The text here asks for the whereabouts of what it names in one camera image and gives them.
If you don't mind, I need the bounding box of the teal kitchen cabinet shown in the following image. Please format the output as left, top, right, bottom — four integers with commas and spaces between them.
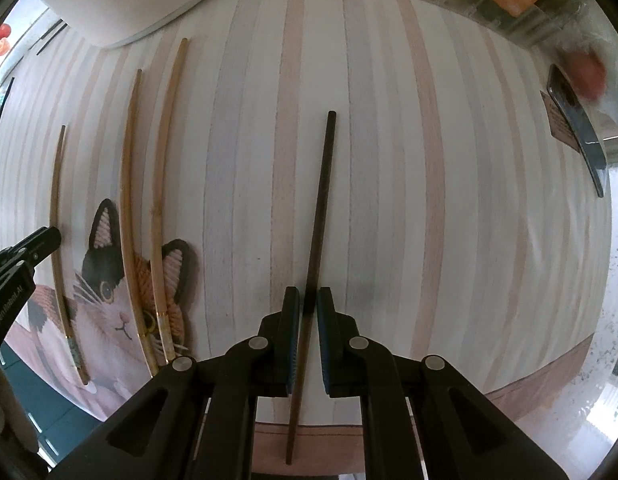
1, 337, 107, 463

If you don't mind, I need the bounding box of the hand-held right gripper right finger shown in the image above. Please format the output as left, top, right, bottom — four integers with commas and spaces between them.
316, 286, 570, 480

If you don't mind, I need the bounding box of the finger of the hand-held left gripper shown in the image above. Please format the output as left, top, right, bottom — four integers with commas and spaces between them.
0, 226, 62, 275

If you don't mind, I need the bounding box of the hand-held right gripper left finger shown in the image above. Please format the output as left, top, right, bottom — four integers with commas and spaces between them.
49, 286, 302, 480

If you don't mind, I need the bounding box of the brown card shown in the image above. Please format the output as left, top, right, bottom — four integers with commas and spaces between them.
540, 89, 584, 153

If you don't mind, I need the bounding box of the blue smartphone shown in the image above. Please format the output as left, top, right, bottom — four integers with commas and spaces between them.
546, 63, 610, 198

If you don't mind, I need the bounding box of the striped cat print mat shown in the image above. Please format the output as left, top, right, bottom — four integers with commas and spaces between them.
0, 0, 614, 476

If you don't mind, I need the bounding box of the light wooden chopstick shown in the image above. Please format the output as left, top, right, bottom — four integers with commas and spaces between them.
150, 37, 190, 365
49, 125, 90, 386
120, 69, 160, 377

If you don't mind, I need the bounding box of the dark wooden chopstick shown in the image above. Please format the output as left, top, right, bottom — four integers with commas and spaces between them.
285, 110, 338, 466

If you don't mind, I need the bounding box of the clear plastic organizer tray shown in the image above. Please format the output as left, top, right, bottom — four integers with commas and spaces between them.
309, 0, 590, 53

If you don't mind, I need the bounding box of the plastic bag with red item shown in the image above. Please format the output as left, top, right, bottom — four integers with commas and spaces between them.
554, 10, 618, 128

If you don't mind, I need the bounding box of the cream cylindrical utensil holder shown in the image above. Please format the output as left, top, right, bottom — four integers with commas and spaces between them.
29, 0, 234, 51

